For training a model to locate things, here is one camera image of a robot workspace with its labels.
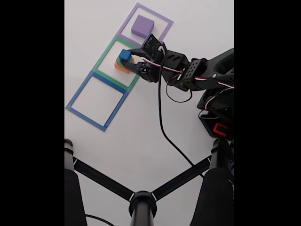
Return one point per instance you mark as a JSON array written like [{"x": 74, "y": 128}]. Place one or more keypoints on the orange cube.
[{"x": 121, "y": 68}]

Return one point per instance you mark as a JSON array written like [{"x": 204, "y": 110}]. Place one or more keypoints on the small blue cube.
[{"x": 124, "y": 55}]

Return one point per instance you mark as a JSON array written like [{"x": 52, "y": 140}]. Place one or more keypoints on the purple cube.
[{"x": 142, "y": 26}]

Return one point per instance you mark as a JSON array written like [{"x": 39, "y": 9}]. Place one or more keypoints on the black tripod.
[{"x": 142, "y": 207}]

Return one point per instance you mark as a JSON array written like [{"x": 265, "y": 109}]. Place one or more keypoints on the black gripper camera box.
[{"x": 154, "y": 47}]

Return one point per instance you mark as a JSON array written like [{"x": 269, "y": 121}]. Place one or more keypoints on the purple square frame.
[{"x": 128, "y": 21}]

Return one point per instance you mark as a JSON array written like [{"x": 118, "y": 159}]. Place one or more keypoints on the green square frame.
[{"x": 103, "y": 56}]

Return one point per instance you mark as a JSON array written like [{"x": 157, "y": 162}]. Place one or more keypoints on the blue square frame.
[{"x": 77, "y": 94}]

